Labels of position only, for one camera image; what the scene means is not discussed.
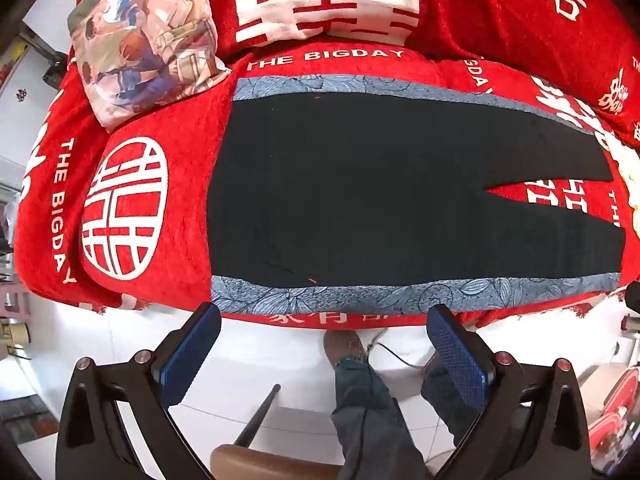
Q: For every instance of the red round object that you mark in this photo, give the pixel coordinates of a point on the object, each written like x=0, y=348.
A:
x=617, y=420

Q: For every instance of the person's leg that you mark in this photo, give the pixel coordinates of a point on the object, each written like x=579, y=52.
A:
x=447, y=410
x=370, y=425

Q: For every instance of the cartoon printed pillow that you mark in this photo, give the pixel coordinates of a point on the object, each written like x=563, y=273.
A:
x=140, y=45

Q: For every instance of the wooden chair seat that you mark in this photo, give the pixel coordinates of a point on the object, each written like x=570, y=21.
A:
x=270, y=465

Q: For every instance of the person's right leg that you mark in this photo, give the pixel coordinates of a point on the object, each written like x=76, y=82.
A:
x=447, y=410

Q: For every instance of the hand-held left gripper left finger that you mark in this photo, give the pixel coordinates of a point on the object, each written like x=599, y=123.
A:
x=192, y=355

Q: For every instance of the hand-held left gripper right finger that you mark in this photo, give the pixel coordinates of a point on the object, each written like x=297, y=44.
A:
x=460, y=355

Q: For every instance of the white cabinet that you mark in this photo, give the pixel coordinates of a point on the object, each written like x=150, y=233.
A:
x=25, y=125

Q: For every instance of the red cushion large white print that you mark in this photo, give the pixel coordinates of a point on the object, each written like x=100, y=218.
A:
x=320, y=5

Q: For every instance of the black rod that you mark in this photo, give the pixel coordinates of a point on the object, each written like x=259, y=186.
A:
x=257, y=415

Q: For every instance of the red printed blanket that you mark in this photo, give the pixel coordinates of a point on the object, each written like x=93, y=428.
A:
x=165, y=260

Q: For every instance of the red cushion small white print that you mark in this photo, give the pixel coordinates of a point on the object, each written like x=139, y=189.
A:
x=500, y=15

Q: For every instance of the person's left leg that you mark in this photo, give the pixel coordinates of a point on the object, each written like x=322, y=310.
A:
x=370, y=425

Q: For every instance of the brown shoe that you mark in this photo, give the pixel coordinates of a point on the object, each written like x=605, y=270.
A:
x=345, y=346

